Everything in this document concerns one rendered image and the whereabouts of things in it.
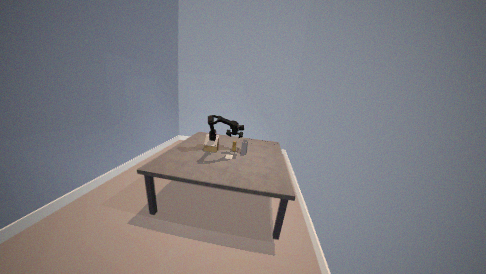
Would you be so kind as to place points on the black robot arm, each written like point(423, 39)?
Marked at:
point(234, 125)

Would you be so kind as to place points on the grey open bin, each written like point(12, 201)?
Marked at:
point(244, 147)

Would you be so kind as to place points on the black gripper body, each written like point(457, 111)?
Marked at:
point(234, 133)

